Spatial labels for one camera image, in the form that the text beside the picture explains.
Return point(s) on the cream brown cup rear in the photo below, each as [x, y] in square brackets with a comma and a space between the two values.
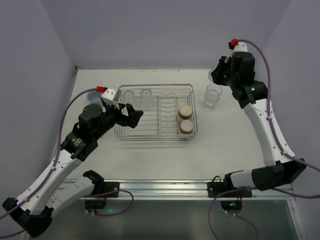
[184, 113]

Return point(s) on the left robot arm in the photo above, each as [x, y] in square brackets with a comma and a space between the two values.
[35, 208]

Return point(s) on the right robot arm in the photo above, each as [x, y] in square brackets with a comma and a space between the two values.
[237, 72]

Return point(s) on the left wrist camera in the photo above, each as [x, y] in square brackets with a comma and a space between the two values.
[111, 97]

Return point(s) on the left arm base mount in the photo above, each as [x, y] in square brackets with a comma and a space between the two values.
[100, 187]

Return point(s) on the clear glass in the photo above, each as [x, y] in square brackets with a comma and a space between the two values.
[129, 97]
[146, 98]
[209, 101]
[213, 92]
[212, 75]

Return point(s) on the cream brown cup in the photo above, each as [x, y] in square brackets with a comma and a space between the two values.
[186, 127]
[184, 113]

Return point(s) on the aluminium mounting rail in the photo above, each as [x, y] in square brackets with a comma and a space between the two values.
[179, 190]

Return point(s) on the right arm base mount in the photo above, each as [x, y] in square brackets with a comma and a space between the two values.
[234, 200]

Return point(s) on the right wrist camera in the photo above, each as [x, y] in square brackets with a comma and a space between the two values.
[235, 46]

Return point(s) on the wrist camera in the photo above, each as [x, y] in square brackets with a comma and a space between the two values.
[111, 97]
[235, 46]

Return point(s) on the light blue footed cup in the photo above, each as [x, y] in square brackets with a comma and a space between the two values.
[94, 97]

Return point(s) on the cream brown cup front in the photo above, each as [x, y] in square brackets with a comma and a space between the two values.
[186, 127]

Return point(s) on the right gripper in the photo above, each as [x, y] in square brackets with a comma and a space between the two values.
[219, 74]

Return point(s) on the wire dish rack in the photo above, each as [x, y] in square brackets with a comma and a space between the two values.
[160, 123]

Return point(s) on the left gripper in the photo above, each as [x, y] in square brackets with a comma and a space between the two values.
[122, 114]

